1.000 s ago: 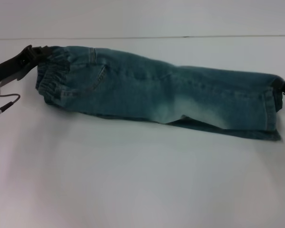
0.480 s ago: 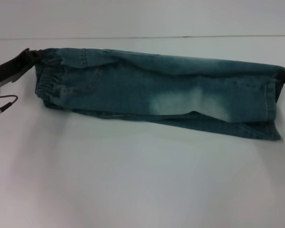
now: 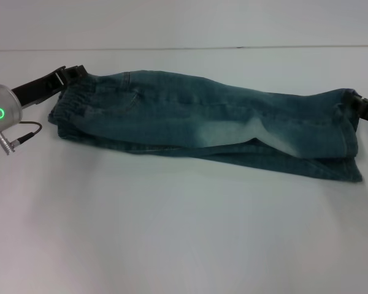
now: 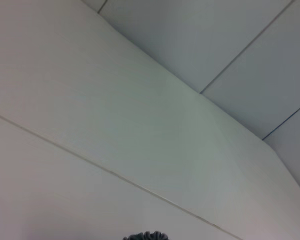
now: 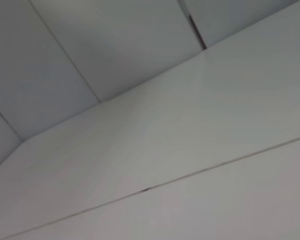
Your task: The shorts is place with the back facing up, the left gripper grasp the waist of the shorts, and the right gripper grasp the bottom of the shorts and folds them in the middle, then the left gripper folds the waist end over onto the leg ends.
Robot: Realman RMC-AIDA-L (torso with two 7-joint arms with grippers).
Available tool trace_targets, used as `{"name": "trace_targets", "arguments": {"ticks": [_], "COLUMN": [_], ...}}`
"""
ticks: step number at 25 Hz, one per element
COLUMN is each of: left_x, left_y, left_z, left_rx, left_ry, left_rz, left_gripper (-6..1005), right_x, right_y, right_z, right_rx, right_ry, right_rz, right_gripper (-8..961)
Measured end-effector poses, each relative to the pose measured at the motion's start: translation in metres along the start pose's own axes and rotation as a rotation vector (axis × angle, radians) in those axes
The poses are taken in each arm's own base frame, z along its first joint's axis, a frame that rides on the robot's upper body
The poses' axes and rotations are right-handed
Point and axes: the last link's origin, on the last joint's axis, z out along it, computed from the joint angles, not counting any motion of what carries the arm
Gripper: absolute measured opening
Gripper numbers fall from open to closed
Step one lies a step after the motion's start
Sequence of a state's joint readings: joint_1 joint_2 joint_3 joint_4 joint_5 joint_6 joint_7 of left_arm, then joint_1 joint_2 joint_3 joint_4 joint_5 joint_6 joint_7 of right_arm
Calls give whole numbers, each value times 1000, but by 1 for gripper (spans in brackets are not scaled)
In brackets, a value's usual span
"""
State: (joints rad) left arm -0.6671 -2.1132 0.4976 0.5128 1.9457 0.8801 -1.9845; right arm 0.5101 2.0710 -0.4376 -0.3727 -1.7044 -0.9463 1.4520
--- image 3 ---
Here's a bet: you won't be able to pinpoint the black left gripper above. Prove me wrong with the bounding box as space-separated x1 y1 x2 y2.
10 64 88 108

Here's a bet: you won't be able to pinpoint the blue denim shorts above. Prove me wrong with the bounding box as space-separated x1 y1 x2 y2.
47 69 364 184

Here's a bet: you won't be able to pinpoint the left gripper connector cable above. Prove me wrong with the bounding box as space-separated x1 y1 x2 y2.
0 121 43 156

